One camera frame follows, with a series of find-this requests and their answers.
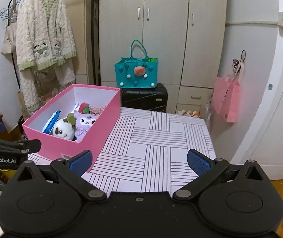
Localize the red strawberry plush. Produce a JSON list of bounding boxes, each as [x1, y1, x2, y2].
[[79, 103, 90, 114]]

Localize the pink storage box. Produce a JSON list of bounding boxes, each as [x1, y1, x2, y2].
[[23, 84, 120, 161]]

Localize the beige tote bag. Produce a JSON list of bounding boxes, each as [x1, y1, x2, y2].
[[1, 23, 17, 55]]

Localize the beige wardrobe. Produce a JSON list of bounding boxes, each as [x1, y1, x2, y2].
[[65, 0, 226, 113]]

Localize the black suitcase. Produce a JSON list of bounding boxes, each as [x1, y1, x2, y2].
[[120, 83, 168, 112]]

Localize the cream knit cardigan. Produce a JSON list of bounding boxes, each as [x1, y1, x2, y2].
[[16, 0, 76, 113]]

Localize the pink floral cloth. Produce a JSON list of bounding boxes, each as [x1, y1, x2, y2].
[[89, 106, 106, 115]]

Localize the black clothes rack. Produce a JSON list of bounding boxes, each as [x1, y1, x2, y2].
[[0, 0, 21, 90]]

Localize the pink paper bag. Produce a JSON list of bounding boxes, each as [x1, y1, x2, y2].
[[212, 60, 245, 123]]

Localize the blue wet wipes pack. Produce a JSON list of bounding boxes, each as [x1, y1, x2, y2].
[[42, 110, 61, 134]]

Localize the white panda plush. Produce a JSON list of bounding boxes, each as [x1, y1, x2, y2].
[[52, 118, 75, 141]]

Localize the purple plush toy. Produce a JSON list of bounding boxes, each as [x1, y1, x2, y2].
[[74, 111, 97, 142]]

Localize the teal felt handbag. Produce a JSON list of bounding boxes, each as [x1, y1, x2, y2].
[[114, 39, 159, 89]]

